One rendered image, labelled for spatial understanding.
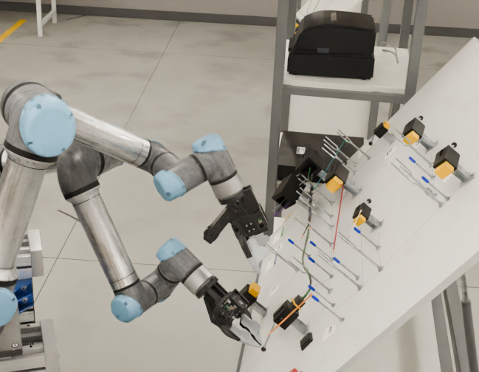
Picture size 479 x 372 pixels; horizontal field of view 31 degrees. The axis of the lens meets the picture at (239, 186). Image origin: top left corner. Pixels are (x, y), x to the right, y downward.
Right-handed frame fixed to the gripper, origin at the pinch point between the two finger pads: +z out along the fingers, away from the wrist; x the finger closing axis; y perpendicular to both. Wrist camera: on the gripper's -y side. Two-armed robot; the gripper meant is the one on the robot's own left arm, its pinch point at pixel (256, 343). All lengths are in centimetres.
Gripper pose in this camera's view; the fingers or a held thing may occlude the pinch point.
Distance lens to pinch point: 226.0
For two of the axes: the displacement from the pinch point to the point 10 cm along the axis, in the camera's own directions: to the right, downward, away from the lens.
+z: 7.1, 6.9, -1.6
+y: 2.6, -4.6, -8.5
